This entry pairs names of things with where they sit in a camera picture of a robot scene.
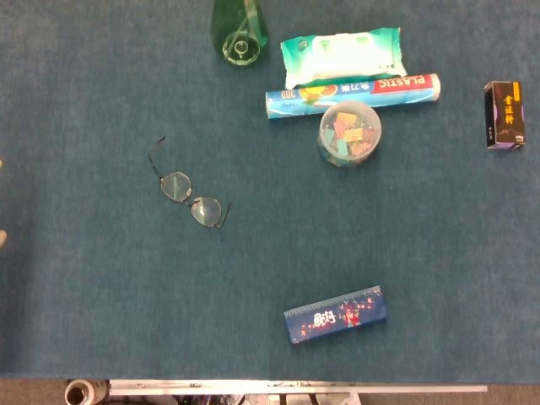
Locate green glass bottle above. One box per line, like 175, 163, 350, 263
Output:
209, 0, 269, 67

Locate black box gold characters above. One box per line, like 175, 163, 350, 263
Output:
483, 80, 527, 150

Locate brown tape roll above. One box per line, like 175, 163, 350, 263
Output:
64, 378, 111, 405

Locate blue felt table cover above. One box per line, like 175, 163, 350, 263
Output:
0, 0, 540, 385

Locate green wet wipes pack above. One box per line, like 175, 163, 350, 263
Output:
280, 27, 408, 90

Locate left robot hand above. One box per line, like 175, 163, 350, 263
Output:
0, 159, 8, 251

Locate blue plastic wrap box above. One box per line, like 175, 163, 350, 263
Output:
265, 73, 442, 121

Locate white metal table rail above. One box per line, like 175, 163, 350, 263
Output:
108, 378, 489, 405

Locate thin-framed eyeglasses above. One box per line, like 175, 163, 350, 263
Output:
147, 135, 233, 231

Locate dark blue pencil case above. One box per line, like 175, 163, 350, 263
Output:
283, 284, 388, 345

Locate clear jar of coloured clips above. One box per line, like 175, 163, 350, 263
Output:
318, 100, 383, 169

